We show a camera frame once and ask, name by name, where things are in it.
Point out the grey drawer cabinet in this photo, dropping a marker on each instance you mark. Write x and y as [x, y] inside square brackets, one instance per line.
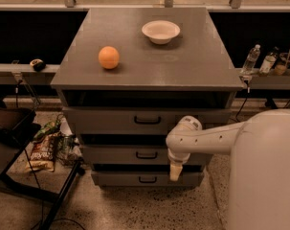
[192, 71]

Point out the grey side rail shelf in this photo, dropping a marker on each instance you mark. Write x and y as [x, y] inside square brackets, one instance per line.
[11, 73]

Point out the grey top drawer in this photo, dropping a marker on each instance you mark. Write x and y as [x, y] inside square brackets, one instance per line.
[136, 120]

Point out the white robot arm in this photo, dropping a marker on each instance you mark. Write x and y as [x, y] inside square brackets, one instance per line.
[259, 185]

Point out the orange ball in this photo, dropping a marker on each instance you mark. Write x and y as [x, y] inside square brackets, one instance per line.
[109, 57]

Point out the grey drawer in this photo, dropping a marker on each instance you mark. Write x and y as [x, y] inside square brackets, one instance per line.
[145, 179]
[125, 155]
[136, 120]

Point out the grey bottom drawer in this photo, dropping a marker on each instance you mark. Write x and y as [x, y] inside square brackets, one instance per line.
[145, 179]

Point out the plastic cup with straw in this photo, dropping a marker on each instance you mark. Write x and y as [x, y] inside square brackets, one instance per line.
[283, 63]

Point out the brown chip bag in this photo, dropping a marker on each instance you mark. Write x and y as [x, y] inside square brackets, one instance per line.
[43, 155]

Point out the green snack bag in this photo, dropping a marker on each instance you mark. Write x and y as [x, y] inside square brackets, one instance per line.
[49, 128]

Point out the black cart stand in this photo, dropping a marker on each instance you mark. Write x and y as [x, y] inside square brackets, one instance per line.
[9, 152]

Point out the black tape measure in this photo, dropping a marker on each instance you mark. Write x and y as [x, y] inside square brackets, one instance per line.
[38, 64]

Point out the clear water bottle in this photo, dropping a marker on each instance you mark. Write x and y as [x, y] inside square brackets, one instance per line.
[250, 60]

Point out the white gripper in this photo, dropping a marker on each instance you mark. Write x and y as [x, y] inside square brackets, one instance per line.
[177, 158]

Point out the small glass bottle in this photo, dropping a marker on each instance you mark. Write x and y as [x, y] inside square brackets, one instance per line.
[269, 61]

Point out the white bowl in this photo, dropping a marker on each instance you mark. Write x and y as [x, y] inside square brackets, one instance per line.
[160, 31]

